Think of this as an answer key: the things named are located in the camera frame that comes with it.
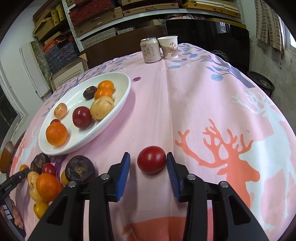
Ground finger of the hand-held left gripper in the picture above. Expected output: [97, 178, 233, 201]
[10, 168, 31, 184]

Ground white oval plate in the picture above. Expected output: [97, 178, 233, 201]
[38, 72, 131, 156]

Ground stack of red patterned boxes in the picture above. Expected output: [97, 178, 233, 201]
[68, 0, 123, 20]

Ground red plum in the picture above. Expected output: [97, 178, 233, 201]
[72, 106, 93, 128]

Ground white drink can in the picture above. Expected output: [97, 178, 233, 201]
[140, 37, 163, 64]

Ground stack of wooden flat boxes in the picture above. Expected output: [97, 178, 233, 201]
[183, 0, 242, 19]

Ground black glossy screen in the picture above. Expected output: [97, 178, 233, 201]
[165, 19, 251, 72]

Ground stack of woven bamboo boxes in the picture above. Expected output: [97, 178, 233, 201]
[32, 0, 185, 47]

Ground green marble slab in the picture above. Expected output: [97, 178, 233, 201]
[30, 40, 52, 77]

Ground brown wooden chair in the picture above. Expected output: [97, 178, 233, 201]
[0, 141, 14, 174]

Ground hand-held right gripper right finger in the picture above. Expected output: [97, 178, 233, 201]
[166, 152, 270, 241]

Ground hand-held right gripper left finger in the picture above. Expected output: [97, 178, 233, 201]
[28, 152, 131, 241]

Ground dark brown wooden board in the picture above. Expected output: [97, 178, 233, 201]
[80, 25, 167, 70]

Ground pale orange passion fruit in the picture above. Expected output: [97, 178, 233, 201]
[54, 103, 68, 119]

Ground large pale yellow passion fruit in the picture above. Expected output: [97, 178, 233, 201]
[90, 96, 114, 120]

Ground beige picture frame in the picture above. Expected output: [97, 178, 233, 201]
[50, 53, 89, 92]

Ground stack of blue patterned boxes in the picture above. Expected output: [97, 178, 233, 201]
[43, 38, 80, 75]

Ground brick pattern wallpaper sheets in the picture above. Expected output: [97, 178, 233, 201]
[254, 0, 285, 56]

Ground white metal shelf rack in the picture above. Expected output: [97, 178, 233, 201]
[61, 0, 245, 56]

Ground white paper cup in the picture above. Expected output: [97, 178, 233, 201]
[157, 36, 179, 60]

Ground small yellow-brown longan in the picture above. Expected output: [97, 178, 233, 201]
[60, 170, 70, 186]

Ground dark purple passion fruit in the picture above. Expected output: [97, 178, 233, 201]
[83, 86, 97, 100]
[30, 153, 51, 175]
[65, 155, 96, 184]

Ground white framed window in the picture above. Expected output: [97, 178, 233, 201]
[0, 65, 28, 130]

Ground pink deer print tablecloth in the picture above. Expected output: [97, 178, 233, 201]
[9, 42, 296, 241]

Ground yellow citrus fruit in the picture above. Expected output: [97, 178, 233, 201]
[33, 201, 50, 220]

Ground black round stool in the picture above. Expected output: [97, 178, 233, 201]
[246, 71, 275, 99]

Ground white door panel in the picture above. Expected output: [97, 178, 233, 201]
[19, 43, 47, 100]

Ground spotted yellow passion fruit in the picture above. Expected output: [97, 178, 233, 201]
[27, 171, 40, 186]

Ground bright window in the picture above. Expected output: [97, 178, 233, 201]
[283, 23, 296, 50]

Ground person's left hand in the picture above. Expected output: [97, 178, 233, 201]
[11, 205, 25, 229]

